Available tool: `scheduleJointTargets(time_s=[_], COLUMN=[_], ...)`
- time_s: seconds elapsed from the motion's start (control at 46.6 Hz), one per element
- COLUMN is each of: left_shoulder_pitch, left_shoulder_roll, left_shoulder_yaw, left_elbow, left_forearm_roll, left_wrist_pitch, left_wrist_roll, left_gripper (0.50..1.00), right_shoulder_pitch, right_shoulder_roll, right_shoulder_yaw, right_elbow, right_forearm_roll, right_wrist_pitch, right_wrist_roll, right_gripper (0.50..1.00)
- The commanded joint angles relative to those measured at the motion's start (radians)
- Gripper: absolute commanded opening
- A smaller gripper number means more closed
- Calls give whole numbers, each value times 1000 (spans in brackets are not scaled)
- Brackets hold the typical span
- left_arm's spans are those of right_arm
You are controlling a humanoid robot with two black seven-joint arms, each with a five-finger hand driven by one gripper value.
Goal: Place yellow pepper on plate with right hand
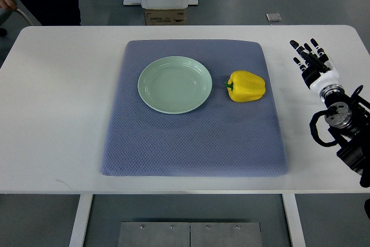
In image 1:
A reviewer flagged left white table leg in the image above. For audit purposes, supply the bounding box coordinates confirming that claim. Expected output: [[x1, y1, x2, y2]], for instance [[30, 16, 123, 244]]
[[69, 194, 93, 247]]

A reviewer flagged right white table leg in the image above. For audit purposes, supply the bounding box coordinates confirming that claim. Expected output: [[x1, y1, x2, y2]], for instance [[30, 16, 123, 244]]
[[282, 193, 306, 247]]

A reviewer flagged metal base plate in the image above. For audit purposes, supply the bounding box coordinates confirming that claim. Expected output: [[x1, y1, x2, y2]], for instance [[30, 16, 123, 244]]
[[190, 222, 262, 247], [118, 222, 190, 246]]

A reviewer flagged light green plate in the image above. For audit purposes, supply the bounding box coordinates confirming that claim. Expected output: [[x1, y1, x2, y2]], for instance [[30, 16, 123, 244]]
[[138, 56, 213, 115]]

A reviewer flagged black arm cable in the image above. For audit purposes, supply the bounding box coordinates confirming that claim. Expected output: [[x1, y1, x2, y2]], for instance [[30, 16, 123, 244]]
[[309, 110, 345, 147]]

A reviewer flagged yellow bell pepper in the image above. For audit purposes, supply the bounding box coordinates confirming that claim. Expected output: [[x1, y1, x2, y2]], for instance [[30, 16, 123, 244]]
[[225, 70, 266, 102]]

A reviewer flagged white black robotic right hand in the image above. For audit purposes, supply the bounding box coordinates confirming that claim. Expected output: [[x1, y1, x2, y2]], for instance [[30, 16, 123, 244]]
[[290, 38, 339, 93]]

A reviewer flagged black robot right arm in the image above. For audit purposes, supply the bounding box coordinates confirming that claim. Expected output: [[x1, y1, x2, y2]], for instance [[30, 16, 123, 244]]
[[324, 85, 369, 188]]

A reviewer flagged grey chair armrest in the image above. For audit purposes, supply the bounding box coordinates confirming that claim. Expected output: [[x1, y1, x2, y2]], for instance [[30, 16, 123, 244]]
[[0, 8, 35, 26]]

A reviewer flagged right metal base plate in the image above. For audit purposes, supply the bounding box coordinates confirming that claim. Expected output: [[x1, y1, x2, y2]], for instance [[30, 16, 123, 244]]
[[190, 222, 262, 247]]

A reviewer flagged white base crossbar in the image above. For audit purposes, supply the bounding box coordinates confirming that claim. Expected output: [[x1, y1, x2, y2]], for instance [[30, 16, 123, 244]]
[[123, 0, 199, 6]]

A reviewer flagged blue grey textured mat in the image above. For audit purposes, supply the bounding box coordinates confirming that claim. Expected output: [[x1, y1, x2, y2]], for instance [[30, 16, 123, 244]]
[[101, 39, 288, 177]]

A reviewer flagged cardboard box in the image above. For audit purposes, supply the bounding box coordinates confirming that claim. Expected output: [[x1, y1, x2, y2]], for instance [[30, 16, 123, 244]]
[[144, 9, 186, 25]]

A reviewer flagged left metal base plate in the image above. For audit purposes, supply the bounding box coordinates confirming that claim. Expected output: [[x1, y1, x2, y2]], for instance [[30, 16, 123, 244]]
[[118, 222, 190, 246]]

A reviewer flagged white table leg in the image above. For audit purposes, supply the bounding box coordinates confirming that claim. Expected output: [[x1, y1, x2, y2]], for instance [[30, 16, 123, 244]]
[[282, 193, 306, 247], [69, 194, 93, 247]]

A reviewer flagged small grey floor plate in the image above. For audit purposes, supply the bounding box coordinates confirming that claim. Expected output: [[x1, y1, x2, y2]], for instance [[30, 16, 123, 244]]
[[265, 13, 282, 23]]

